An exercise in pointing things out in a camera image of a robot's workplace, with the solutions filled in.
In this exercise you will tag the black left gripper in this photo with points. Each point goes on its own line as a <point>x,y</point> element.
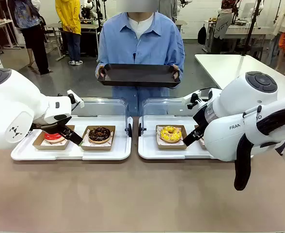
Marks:
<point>50,127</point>

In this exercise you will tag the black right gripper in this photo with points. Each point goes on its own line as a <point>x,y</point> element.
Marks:
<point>200,119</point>

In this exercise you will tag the red glazed donut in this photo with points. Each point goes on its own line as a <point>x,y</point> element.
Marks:
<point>51,137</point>

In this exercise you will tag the yellow glazed donut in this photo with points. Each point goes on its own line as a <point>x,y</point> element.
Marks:
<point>165,136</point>

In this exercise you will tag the dark brown serving tray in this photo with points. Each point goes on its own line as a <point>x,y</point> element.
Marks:
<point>137,75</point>

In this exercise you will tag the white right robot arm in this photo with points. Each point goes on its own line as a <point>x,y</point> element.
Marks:
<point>229,140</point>

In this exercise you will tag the person's left forearm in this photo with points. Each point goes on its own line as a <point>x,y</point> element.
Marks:
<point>177,59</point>

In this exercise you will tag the person's right forearm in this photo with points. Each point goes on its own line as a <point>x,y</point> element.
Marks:
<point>103,59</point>

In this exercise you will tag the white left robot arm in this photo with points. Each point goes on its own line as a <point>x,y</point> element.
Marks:
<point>11,104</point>

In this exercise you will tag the chocolate donut with nuts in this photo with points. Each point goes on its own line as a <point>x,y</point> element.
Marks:
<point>94,136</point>

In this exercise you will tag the chocolate donut in box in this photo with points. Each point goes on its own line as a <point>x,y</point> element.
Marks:
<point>96,147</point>

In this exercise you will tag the person in yellow jacket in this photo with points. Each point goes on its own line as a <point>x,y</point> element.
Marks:
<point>68,17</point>

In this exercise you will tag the person in blue patterned shirt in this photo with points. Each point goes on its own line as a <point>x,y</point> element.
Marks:
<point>26,14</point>

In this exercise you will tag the person in grey hoodie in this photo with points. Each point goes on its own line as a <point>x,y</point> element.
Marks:
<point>168,7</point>

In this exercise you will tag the person's left hand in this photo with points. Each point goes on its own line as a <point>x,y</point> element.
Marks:
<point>178,72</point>

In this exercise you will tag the person's right hand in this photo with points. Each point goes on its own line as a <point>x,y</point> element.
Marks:
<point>100,72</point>

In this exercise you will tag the white display tray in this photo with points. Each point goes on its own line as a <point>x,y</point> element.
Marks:
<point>147,150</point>
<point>36,153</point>

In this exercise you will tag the clear display lid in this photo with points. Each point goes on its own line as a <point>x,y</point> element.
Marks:
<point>162,106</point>
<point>103,106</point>

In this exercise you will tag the large white table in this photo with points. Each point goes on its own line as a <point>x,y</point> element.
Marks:
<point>229,65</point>

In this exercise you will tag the black hanging bag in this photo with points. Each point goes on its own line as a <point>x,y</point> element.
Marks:
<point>202,35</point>

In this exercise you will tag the grey background desk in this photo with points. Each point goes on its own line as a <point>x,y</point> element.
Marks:
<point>55,26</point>

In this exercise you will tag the grey hanging garment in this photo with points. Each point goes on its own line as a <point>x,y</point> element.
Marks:
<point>220,29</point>

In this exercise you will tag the white long workbench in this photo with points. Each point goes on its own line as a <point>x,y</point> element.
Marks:
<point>242,34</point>

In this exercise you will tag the black tripod pole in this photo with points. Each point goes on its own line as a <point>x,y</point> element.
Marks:
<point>250,29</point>

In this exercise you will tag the white background desk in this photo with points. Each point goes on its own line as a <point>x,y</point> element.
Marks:
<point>2,23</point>

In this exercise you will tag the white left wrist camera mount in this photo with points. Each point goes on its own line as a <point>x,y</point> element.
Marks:
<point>79,103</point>

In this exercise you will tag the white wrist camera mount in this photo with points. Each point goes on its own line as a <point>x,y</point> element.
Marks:
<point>193,99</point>
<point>79,103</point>

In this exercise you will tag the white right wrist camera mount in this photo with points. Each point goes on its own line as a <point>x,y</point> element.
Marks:
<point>193,99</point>

